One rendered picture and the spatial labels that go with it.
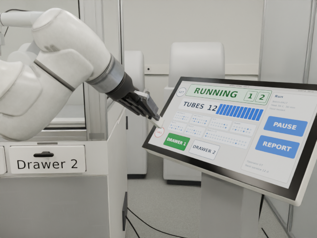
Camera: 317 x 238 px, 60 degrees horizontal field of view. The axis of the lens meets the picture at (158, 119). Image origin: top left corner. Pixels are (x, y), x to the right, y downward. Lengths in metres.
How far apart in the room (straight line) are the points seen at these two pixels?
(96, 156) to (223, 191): 0.52
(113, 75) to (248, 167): 0.40
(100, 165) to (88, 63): 0.62
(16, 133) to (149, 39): 3.72
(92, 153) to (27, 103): 0.59
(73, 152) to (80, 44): 0.62
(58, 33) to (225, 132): 0.51
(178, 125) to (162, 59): 3.33
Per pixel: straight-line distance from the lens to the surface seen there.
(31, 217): 1.33
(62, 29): 0.58
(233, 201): 0.91
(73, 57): 0.59
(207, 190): 0.96
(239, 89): 0.89
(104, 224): 1.27
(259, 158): 0.74
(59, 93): 0.60
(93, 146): 1.13
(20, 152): 1.21
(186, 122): 0.91
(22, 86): 0.59
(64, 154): 1.15
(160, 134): 0.94
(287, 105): 0.80
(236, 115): 0.83
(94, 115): 1.10
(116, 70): 0.65
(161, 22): 4.25
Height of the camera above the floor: 1.26
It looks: 12 degrees down
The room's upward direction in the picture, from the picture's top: straight up
